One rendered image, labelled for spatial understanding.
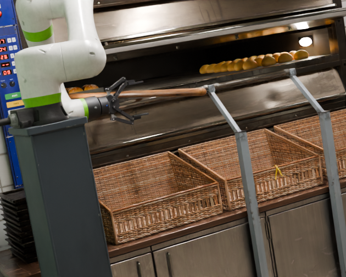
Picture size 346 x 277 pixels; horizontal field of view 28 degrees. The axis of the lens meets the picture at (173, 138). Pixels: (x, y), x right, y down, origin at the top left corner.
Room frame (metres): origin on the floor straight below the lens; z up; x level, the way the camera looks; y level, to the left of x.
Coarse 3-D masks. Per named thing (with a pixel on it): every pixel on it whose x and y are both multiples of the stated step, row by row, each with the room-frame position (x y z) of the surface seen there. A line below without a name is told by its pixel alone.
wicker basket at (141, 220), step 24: (96, 168) 3.37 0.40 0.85; (120, 168) 3.42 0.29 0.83; (144, 168) 3.46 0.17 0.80; (168, 168) 3.52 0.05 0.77; (192, 168) 3.33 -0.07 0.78; (120, 192) 3.37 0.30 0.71; (144, 192) 3.43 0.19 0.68; (168, 192) 3.47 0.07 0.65; (192, 192) 3.07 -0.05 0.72; (216, 192) 3.13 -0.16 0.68; (120, 216) 2.92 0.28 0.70; (144, 216) 3.31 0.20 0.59; (168, 216) 3.02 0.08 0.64; (192, 216) 3.07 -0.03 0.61; (120, 240) 2.91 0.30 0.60
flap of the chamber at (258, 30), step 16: (320, 16) 3.87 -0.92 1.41; (336, 16) 3.92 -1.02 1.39; (224, 32) 3.60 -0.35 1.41; (240, 32) 3.65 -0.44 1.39; (256, 32) 3.78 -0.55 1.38; (272, 32) 3.91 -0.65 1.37; (112, 48) 3.34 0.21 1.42; (128, 48) 3.37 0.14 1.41; (144, 48) 3.41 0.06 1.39; (160, 48) 3.52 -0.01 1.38
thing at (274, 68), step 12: (300, 60) 4.00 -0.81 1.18; (312, 60) 4.01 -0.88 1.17; (324, 60) 4.04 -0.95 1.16; (336, 60) 4.08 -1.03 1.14; (240, 72) 3.85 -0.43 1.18; (252, 72) 3.83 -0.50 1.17; (264, 72) 3.86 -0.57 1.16; (180, 84) 3.65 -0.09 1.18; (192, 84) 3.67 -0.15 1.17; (204, 84) 3.70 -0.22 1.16
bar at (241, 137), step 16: (240, 80) 3.36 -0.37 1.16; (256, 80) 3.40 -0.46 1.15; (176, 96) 3.21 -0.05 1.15; (224, 112) 3.18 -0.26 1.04; (320, 112) 3.29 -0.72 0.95; (240, 144) 3.08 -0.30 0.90; (240, 160) 3.10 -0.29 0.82; (336, 160) 3.29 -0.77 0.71; (336, 176) 3.29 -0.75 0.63; (336, 192) 3.28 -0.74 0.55; (256, 208) 3.09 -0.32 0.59; (336, 208) 3.28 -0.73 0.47; (256, 224) 3.08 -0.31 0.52; (336, 224) 3.30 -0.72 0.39; (256, 240) 3.07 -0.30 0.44; (336, 240) 3.31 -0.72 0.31; (256, 256) 3.09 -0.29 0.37; (256, 272) 3.11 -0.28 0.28
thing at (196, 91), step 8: (184, 88) 2.73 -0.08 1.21; (192, 88) 2.66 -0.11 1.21; (200, 88) 2.60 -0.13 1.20; (72, 96) 3.98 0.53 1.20; (80, 96) 3.85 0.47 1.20; (88, 96) 3.73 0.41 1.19; (96, 96) 3.62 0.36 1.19; (120, 96) 3.32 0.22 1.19; (128, 96) 3.23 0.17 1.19; (136, 96) 3.15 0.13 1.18; (144, 96) 3.07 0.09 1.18; (152, 96) 2.99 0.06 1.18; (160, 96) 2.92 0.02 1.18; (168, 96) 2.86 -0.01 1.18
